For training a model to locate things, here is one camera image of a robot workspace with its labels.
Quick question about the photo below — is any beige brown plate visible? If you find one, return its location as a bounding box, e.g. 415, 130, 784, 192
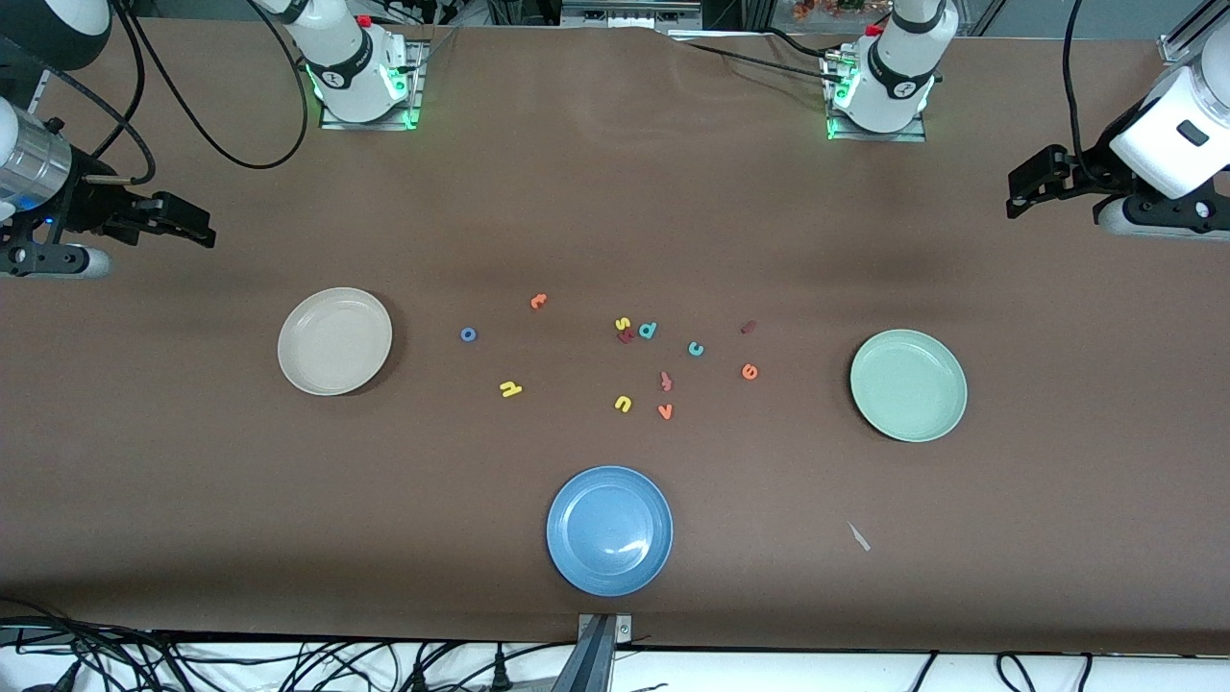
277, 286, 394, 397

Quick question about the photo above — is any green plate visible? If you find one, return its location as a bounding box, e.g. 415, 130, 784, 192
849, 329, 969, 443

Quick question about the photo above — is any orange patterned object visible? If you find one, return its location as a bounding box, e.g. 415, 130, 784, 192
793, 0, 895, 22

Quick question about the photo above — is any brown table cover sheet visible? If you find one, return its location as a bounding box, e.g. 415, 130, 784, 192
0, 17, 1230, 655

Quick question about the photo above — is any grey power strip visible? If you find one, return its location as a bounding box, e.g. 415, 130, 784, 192
560, 0, 702, 28

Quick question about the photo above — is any blue plate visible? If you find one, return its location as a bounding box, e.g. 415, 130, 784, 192
546, 465, 675, 598

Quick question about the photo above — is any black cable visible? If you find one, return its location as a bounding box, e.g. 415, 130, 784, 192
1061, 0, 1106, 188
673, 38, 847, 86
38, 58, 157, 185
113, 0, 310, 171

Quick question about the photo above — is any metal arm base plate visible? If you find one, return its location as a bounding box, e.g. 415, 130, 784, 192
824, 53, 928, 143
319, 38, 426, 132

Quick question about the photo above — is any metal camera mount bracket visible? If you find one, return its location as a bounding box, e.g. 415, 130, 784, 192
553, 613, 635, 692

